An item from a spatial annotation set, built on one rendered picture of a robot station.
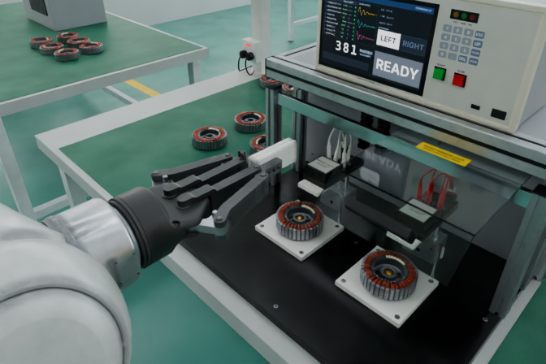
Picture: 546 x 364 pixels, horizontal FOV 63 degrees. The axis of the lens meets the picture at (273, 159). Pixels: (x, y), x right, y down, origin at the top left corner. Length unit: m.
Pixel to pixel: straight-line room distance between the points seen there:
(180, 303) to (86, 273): 1.76
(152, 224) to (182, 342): 1.44
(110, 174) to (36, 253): 1.18
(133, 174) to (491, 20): 1.00
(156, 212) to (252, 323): 0.53
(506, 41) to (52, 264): 0.73
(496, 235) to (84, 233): 0.89
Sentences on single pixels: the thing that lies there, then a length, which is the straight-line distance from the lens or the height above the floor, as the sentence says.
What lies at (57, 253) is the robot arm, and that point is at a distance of 0.23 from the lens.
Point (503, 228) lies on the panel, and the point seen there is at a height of 0.84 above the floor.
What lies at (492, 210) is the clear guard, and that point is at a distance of 0.73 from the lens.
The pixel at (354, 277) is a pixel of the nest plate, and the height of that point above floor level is 0.78.
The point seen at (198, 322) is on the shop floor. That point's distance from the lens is 1.90.
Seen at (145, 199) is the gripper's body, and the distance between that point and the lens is 0.44.
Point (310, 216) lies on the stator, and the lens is 1.08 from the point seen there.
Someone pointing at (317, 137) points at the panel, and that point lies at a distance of 1.28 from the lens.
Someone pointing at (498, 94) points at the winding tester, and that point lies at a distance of 0.84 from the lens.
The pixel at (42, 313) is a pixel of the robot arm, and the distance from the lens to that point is 0.20.
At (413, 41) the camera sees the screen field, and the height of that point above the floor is 1.23.
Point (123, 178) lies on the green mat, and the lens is 1.36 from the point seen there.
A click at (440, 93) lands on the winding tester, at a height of 1.15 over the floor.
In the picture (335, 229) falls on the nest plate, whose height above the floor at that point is 0.78.
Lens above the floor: 1.47
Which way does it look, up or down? 31 degrees down
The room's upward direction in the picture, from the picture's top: straight up
